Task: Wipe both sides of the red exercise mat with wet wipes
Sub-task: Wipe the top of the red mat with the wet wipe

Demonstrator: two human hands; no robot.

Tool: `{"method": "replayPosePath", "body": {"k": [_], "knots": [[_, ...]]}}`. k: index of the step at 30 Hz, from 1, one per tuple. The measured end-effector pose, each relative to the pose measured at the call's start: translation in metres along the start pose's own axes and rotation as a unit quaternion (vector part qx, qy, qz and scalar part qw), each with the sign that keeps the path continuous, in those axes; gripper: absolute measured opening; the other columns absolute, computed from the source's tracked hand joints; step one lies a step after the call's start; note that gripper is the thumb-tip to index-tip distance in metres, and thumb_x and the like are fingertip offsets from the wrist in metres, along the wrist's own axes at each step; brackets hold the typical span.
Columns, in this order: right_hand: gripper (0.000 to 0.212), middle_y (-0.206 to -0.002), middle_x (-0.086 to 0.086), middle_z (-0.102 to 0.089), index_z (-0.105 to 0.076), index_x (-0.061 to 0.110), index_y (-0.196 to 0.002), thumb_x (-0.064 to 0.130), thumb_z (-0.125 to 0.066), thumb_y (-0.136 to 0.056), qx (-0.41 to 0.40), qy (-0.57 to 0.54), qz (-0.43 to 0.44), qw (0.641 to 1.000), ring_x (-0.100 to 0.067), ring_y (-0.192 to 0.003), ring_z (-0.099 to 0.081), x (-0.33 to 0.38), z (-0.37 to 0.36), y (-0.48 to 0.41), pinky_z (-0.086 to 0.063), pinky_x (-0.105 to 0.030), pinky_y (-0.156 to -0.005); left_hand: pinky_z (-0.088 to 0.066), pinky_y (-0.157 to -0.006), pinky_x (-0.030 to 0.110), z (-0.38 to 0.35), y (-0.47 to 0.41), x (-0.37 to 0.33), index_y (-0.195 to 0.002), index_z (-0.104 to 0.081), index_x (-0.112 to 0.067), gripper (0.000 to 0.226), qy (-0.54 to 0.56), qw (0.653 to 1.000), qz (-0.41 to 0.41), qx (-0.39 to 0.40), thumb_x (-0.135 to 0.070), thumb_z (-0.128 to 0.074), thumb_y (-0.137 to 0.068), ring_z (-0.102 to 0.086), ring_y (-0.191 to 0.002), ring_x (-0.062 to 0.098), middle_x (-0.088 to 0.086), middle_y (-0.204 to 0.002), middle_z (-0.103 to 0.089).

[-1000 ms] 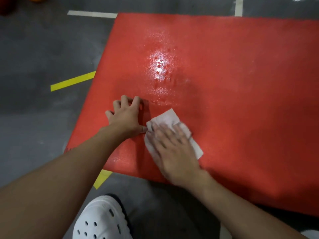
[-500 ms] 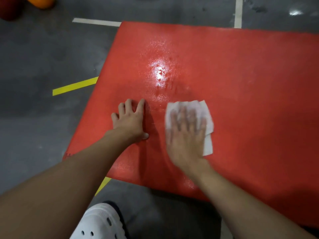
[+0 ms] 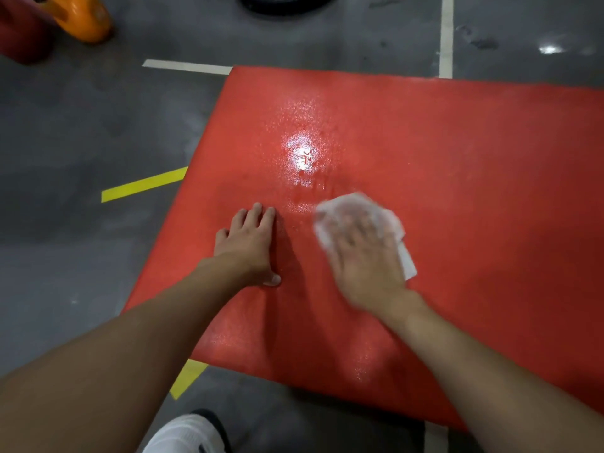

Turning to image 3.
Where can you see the person's right hand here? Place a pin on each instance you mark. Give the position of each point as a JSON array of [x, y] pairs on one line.
[[368, 273]]

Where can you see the person's left hand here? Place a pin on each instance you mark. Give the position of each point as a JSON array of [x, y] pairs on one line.
[[245, 250]]

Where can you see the white wet wipe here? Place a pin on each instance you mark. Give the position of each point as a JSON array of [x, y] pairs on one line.
[[349, 202]]

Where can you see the red mat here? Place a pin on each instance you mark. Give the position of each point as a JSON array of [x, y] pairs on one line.
[[472, 160]]

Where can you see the person's right forearm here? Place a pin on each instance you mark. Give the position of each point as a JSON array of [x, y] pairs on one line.
[[500, 386]]

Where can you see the person's left forearm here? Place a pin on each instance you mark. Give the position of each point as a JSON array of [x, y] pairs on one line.
[[108, 367]]

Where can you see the long yellow tape strip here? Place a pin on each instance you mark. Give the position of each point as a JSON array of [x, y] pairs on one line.
[[144, 184]]

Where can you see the white shoe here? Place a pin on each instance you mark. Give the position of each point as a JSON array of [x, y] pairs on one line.
[[184, 436]]

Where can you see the black weight plate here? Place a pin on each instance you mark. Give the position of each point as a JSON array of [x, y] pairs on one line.
[[283, 3]]

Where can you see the orange kettlebell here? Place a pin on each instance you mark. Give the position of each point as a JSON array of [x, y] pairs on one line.
[[82, 16]]

